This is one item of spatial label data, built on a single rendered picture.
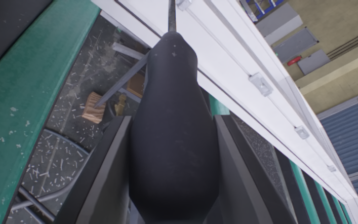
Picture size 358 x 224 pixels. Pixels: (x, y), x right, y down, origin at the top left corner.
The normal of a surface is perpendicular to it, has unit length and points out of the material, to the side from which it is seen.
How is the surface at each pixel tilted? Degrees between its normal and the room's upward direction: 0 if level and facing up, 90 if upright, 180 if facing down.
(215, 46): 90
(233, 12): 90
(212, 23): 90
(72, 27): 0
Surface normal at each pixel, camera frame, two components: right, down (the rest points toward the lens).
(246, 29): 0.03, 0.77
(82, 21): 0.72, -0.46
